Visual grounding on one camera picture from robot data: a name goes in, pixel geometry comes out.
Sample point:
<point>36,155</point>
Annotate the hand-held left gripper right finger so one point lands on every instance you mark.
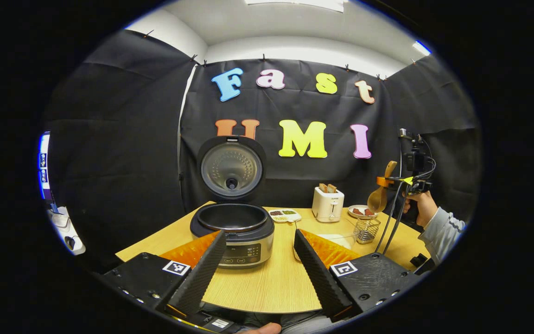
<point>318,276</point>

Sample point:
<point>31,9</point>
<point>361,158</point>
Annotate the lit computer monitor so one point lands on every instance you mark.
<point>44,164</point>

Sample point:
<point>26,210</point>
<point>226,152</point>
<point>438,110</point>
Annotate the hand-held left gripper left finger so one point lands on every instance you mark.
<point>200,273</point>

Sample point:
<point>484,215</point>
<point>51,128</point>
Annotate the white toaster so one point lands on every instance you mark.
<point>327,208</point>

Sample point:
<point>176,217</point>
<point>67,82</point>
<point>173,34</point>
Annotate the small ceiling light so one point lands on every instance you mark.
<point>421,48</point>

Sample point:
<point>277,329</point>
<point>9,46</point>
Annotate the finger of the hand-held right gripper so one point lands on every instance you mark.
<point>383,182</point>

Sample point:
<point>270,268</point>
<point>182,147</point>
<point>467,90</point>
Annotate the white side desk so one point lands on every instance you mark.
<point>63,222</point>

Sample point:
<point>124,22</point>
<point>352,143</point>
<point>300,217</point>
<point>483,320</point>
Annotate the plate with food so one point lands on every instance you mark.
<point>362,212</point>

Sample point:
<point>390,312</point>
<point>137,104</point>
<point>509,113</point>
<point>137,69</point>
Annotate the clear box of rice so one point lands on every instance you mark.
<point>341,241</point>

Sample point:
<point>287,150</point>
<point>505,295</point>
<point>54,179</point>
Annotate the dark grey rice cooker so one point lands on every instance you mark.
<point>248,241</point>

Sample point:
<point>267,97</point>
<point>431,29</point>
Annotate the white divided bean dish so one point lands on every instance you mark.
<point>284,215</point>

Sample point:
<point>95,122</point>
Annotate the toast slice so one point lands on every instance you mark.
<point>323,188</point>
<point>332,188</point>

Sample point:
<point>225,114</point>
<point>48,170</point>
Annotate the person's grey trousers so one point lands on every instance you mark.
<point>304,322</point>

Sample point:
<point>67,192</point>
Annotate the wooden spoon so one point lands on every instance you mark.
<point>377,199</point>

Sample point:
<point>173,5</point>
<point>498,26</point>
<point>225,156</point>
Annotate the long ceiling light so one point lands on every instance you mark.
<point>295,3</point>

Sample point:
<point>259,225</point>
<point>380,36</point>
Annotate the black backdrop cloth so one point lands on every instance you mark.
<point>123,162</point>

